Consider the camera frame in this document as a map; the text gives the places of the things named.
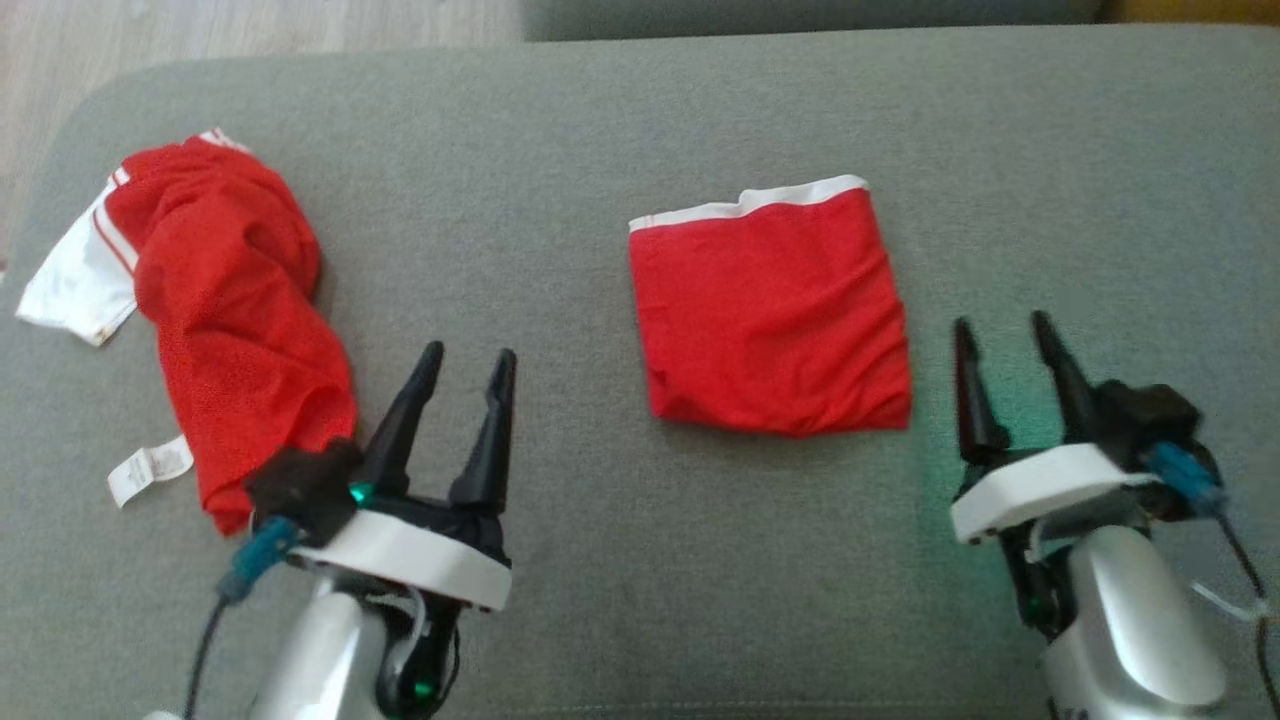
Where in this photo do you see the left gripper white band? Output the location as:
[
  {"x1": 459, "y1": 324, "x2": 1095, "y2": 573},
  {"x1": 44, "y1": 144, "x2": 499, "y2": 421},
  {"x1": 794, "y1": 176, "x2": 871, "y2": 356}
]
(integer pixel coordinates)
[{"x1": 288, "y1": 340, "x2": 519, "y2": 614}]

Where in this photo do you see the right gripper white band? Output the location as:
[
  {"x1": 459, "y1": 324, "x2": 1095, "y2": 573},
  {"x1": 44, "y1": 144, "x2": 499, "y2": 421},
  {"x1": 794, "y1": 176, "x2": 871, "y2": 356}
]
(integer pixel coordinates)
[{"x1": 948, "y1": 309, "x2": 1169, "y2": 641}]

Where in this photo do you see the red Bulls 23 jersey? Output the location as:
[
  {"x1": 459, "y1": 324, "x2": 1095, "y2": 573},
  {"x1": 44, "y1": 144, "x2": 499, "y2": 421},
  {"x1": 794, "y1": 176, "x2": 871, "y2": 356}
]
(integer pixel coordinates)
[{"x1": 15, "y1": 128, "x2": 359, "y2": 538}]

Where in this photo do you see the red shorts white stripe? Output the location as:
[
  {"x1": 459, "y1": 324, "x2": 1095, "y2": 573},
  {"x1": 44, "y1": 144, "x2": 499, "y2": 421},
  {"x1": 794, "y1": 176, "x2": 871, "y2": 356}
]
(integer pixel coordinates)
[{"x1": 627, "y1": 175, "x2": 914, "y2": 439}]

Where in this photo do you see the grey sofa seat cushion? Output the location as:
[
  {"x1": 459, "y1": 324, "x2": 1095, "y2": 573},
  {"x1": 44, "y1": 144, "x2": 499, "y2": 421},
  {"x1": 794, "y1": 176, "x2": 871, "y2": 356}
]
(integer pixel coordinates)
[{"x1": 0, "y1": 25, "x2": 1280, "y2": 720}]

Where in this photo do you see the yellow cushion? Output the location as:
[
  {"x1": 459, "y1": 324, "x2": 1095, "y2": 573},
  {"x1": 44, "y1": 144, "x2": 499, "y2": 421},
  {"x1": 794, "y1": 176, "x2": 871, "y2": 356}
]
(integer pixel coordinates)
[{"x1": 1100, "y1": 0, "x2": 1280, "y2": 26}]

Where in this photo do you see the grey sofa back cushion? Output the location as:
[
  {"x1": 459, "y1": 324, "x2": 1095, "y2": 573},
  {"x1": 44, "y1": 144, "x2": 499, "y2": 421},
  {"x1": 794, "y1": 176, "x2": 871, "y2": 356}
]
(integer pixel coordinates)
[{"x1": 520, "y1": 0, "x2": 1107, "y2": 44}]

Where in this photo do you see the right black cable teal plug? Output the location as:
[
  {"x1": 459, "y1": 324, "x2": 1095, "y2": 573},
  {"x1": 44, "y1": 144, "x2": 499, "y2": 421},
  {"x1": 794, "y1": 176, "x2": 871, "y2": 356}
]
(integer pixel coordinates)
[{"x1": 1143, "y1": 440, "x2": 1280, "y2": 720}]

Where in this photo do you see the black cable teal plug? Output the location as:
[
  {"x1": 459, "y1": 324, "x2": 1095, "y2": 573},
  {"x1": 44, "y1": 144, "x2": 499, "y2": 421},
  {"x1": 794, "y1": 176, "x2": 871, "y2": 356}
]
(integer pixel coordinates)
[
  {"x1": 183, "y1": 514, "x2": 302, "y2": 720},
  {"x1": 1143, "y1": 440, "x2": 1280, "y2": 720}
]

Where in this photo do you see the left black cable teal plug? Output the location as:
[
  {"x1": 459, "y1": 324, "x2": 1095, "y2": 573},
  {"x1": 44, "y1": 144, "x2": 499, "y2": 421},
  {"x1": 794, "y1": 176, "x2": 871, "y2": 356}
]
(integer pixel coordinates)
[{"x1": 183, "y1": 514, "x2": 302, "y2": 720}]

